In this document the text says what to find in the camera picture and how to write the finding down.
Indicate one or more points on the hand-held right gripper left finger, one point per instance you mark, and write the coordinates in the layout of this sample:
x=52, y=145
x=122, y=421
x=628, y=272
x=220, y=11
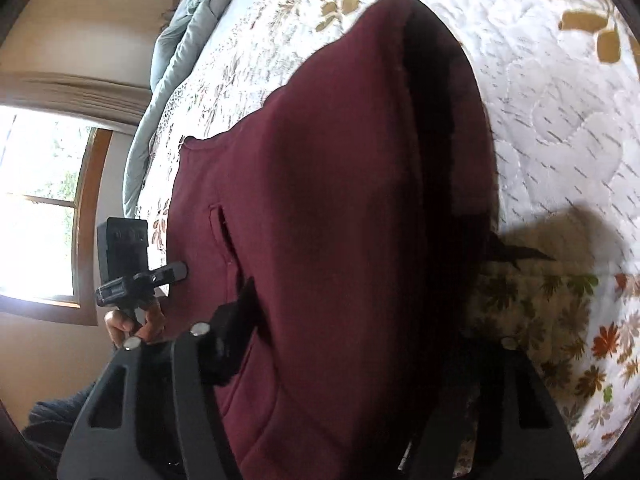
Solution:
x=220, y=345

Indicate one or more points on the maroon pants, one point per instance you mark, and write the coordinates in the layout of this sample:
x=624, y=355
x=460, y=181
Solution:
x=325, y=210

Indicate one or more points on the floral quilted bedspread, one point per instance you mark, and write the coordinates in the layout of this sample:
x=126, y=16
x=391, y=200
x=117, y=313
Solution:
x=560, y=135

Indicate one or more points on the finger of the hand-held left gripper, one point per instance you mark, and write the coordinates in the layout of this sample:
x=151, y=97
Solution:
x=167, y=272

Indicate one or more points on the beige curtain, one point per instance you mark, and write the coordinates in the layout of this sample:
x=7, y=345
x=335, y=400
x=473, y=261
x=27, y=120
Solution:
x=75, y=95

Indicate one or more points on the wooden framed window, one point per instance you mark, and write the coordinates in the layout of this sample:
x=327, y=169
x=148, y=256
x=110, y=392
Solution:
x=45, y=200

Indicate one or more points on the grey-blue comforter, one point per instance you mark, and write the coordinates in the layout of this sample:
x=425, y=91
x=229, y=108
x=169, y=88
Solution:
x=175, y=65

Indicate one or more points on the person's left forearm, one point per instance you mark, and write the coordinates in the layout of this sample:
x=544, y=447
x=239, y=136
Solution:
x=55, y=415

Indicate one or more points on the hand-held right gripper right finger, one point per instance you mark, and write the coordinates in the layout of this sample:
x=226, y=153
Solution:
x=522, y=380

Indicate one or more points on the person's left hand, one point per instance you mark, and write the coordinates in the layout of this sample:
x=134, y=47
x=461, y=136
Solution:
x=145, y=327

